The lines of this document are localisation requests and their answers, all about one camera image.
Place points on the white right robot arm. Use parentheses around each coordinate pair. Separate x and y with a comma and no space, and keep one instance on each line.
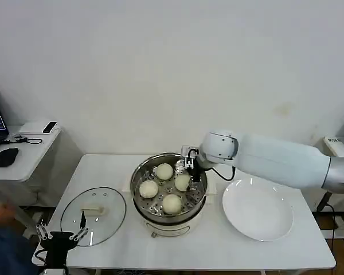
(275,163)

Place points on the person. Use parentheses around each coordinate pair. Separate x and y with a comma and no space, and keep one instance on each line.
(5,252)

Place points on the white side desk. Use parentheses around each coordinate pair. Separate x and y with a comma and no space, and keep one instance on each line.
(31,163)

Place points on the steel steamer with white base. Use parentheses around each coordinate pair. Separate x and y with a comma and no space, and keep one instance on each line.
(172,223)

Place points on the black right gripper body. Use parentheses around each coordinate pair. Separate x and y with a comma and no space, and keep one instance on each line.
(193,164)

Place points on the black smartphone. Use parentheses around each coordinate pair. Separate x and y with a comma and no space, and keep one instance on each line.
(50,127)

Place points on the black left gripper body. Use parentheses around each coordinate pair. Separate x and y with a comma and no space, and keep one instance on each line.
(58,243)

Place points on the small grey adapter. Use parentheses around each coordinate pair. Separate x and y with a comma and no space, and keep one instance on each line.
(20,137)

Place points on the white round plate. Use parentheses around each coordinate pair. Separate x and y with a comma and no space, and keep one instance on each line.
(258,212)

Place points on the white steamed bun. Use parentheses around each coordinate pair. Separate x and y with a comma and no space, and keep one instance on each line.
(172,204)
(148,189)
(164,171)
(182,182)

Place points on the person's hand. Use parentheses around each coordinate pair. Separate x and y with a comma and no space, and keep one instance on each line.
(0,216)

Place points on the black computer mouse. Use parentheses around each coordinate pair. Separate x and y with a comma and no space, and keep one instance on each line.
(7,157)

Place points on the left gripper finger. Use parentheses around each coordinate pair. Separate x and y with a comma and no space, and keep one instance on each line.
(44,232)
(82,222)

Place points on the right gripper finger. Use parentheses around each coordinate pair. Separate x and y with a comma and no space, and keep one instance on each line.
(195,176)

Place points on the white table with label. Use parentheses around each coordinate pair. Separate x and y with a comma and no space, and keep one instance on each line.
(339,146)

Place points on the flat white box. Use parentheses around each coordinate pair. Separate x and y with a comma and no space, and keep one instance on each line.
(31,127)

